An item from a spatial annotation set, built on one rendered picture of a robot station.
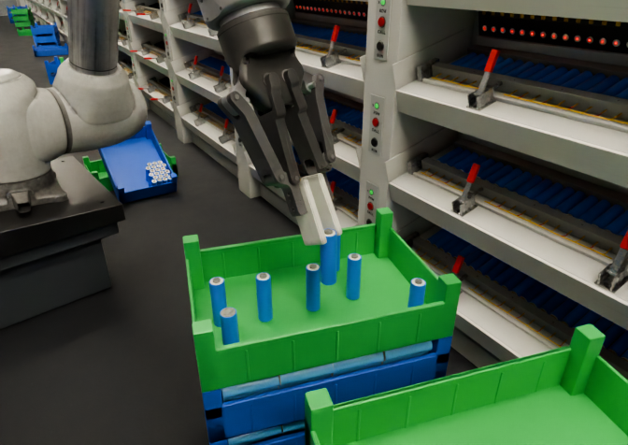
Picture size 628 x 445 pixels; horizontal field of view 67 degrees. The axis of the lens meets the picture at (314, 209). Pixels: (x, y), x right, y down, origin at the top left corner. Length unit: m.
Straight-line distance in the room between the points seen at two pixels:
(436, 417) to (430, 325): 0.11
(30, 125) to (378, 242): 0.78
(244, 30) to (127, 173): 1.40
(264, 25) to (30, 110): 0.77
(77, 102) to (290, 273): 0.70
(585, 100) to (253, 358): 0.58
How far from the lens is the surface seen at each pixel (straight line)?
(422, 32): 0.96
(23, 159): 1.18
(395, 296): 0.65
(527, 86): 0.84
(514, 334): 0.94
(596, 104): 0.78
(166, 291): 1.25
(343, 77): 1.07
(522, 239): 0.84
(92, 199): 1.20
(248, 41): 0.47
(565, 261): 0.81
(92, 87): 1.18
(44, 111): 1.18
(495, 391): 0.54
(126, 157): 1.89
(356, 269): 0.61
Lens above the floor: 0.72
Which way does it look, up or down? 27 degrees down
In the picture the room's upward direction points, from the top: straight up
